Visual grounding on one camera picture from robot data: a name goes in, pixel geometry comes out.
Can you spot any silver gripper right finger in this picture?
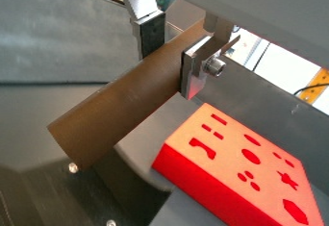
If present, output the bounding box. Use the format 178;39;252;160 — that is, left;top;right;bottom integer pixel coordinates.
181;12;241;100

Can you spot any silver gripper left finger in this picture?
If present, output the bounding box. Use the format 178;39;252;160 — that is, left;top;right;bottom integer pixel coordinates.
124;0;166;59

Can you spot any brown oval rod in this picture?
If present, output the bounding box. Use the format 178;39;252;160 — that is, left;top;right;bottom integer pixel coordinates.
49;22;206;169

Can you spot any red block with shaped holes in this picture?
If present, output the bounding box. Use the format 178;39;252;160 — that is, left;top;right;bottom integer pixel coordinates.
153;104;326;226

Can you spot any yellow sensor bracket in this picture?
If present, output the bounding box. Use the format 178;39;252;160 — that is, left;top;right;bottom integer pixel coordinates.
297;68;329;104

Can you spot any black sensor cable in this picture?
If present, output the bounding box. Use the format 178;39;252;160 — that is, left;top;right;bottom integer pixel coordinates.
292;83;329;96

